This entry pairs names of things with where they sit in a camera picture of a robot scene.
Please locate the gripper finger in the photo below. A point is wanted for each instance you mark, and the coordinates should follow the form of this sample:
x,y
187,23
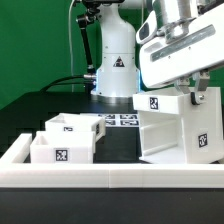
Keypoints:
x,y
182,85
201,79

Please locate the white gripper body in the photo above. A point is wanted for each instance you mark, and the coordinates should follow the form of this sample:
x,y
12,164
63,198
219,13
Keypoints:
x,y
202,48

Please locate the white drawer cabinet frame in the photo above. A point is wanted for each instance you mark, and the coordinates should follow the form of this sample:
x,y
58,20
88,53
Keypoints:
x,y
175,131

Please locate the white drawer box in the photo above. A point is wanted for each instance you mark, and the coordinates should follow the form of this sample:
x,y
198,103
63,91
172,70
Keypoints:
x,y
77,122
63,147

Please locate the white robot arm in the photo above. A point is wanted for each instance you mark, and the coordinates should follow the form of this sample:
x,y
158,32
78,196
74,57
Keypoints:
x,y
119,76

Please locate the white fiducial marker sheet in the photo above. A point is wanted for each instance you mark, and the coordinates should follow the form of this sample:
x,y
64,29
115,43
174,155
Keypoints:
x,y
117,119

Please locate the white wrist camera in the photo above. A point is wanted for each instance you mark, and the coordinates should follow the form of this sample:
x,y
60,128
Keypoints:
x,y
151,28

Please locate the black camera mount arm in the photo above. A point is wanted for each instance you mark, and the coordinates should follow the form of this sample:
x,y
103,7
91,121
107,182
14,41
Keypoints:
x,y
83,21

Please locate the white workspace border frame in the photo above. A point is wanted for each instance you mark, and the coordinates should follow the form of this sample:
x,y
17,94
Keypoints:
x,y
15,172

